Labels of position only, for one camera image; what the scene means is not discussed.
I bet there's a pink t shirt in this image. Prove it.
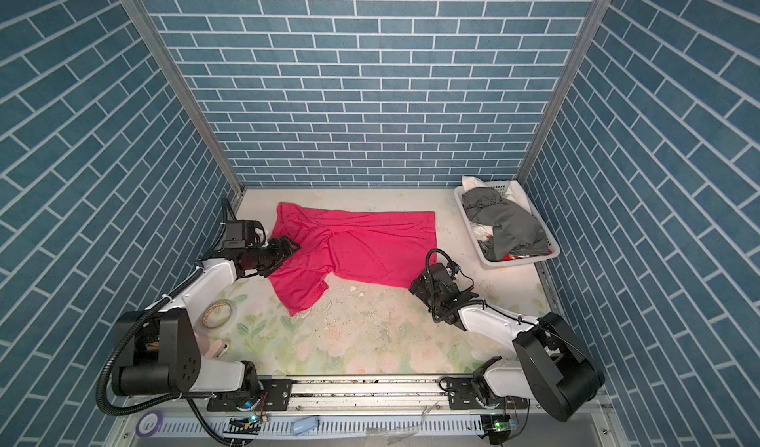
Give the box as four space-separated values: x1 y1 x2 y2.
269 203 437 316

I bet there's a white plastic laundry basket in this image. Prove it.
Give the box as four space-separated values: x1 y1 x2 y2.
454 177 560 269

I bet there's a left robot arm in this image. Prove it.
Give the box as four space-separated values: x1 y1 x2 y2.
105 221 301 403

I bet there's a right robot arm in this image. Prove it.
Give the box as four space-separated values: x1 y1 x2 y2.
410 262 605 422

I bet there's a red t shirt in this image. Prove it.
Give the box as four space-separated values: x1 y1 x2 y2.
502 254 537 264

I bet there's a white adhesive tape roll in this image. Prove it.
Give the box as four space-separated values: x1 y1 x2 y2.
199 300 237 331

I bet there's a grey t shirt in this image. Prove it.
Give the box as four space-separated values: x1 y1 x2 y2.
464 202 550 263

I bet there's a right green circuit board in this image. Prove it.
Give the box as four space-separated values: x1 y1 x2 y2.
479 415 514 446

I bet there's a green circuit board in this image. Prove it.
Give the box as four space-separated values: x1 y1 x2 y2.
479 415 514 446
224 415 262 436

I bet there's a left green circuit board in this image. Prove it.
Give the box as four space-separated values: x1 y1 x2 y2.
224 415 262 436

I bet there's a purple tape roll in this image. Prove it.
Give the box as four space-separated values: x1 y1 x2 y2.
135 411 164 438

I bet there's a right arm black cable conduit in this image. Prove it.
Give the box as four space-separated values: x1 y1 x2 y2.
422 247 476 294

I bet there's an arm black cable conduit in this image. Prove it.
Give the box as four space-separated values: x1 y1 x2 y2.
94 196 262 447
422 247 476 294

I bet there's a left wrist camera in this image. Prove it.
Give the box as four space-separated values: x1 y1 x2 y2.
222 219 266 250

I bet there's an aluminium mounting rail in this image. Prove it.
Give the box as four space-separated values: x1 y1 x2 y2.
121 373 613 417

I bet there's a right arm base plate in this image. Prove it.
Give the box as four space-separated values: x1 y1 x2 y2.
437 376 530 411

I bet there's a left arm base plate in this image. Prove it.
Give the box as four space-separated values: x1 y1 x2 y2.
206 379 294 413

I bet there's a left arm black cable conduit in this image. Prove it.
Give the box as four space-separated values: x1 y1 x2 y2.
94 196 262 447

